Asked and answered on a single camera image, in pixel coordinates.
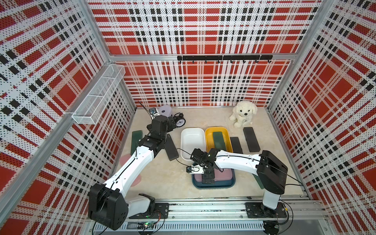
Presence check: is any pink pencil case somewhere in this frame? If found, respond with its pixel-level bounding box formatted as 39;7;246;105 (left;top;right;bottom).
119;153;142;187
193;168;233;182

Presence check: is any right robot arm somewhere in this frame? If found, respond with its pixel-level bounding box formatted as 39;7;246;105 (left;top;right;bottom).
186;148;288;210

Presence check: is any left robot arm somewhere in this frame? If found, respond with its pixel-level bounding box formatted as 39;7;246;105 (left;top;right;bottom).
88;116;176;230

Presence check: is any dark teal storage box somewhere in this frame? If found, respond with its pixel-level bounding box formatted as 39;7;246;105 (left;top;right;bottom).
192;169;236;189

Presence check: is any yellow storage box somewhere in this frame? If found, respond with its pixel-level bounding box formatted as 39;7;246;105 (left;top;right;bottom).
205;127;233;152

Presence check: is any green case in yellow box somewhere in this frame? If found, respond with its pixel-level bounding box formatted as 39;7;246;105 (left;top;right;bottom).
212;132;227;151

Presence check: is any dark green pencil case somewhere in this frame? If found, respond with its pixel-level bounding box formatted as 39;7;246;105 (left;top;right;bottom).
130;130;143;155

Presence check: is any white storage box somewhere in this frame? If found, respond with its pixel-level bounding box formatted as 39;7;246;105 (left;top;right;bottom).
180;128;207;162

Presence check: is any dark grey pencil case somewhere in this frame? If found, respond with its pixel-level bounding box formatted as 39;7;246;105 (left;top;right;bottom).
164;134;179;161

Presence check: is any black pencil case near yellow box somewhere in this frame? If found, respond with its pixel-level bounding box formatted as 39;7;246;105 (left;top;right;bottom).
230;137;243;154

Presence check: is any black pencil case far right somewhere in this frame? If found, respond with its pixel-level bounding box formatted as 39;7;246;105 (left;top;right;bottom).
243;127;260;152

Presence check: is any green pencil case right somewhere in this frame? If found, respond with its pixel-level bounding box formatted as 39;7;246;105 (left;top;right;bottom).
254;175;264;190

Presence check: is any lilac plastic container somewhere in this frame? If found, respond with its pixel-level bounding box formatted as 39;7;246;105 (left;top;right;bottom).
157;105;172;117

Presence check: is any black alarm clock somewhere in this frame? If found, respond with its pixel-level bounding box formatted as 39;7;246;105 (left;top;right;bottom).
173;113;186;128

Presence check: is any white plush dog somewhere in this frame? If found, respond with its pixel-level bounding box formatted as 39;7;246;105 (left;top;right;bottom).
229;100;258;128

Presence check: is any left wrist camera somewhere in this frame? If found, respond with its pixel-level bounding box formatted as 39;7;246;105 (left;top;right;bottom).
148;107;159;117

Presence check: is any metal base rail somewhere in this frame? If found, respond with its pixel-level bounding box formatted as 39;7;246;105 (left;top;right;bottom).
92;197;335;235

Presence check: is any white wire basket shelf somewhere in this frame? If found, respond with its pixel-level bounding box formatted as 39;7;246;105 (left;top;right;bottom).
72;64;125;125

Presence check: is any black hook rail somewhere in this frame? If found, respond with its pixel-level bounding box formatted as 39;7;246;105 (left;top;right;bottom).
177;55;273;62

